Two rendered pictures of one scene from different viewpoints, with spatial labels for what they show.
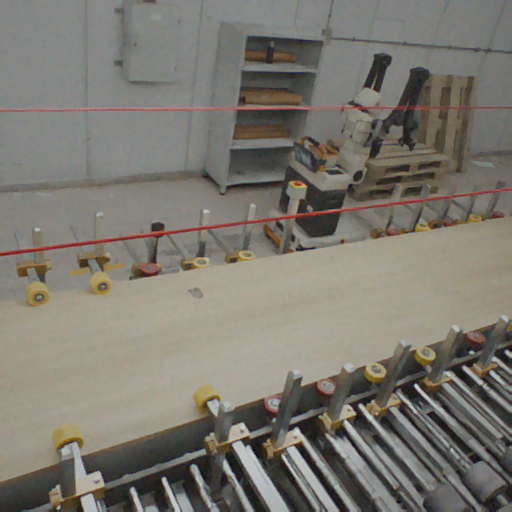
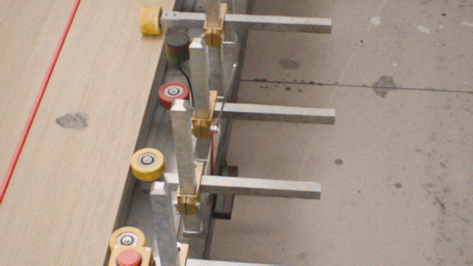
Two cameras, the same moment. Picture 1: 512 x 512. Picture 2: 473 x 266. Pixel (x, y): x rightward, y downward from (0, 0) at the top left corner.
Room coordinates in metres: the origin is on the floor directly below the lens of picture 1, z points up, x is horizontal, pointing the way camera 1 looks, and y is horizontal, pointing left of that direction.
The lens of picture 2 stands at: (3.35, -0.76, 2.51)
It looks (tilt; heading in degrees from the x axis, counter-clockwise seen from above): 44 degrees down; 133
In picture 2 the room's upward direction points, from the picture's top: 3 degrees counter-clockwise
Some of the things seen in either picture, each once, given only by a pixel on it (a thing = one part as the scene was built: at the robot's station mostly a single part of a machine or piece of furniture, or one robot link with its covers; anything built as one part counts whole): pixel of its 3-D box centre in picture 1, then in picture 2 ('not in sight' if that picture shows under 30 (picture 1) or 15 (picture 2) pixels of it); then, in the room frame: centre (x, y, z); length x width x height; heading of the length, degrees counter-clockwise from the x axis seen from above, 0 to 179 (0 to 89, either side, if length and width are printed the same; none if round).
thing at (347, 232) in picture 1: (314, 232); not in sight; (4.03, -0.46, 0.16); 0.67 x 0.64 x 0.25; 125
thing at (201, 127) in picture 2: (147, 268); (203, 114); (2.05, 0.49, 0.85); 0.14 x 0.06 x 0.05; 125
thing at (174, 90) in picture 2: (149, 276); (174, 105); (1.97, 0.46, 0.85); 0.08 x 0.08 x 0.11
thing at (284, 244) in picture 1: (287, 233); not in sight; (2.50, -0.15, 0.93); 0.05 x 0.05 x 0.45; 35
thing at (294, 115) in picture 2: (135, 256); (250, 112); (2.14, 0.58, 0.84); 0.43 x 0.03 x 0.04; 35
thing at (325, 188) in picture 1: (316, 188); not in sight; (3.98, -0.39, 0.59); 0.55 x 0.34 x 0.83; 35
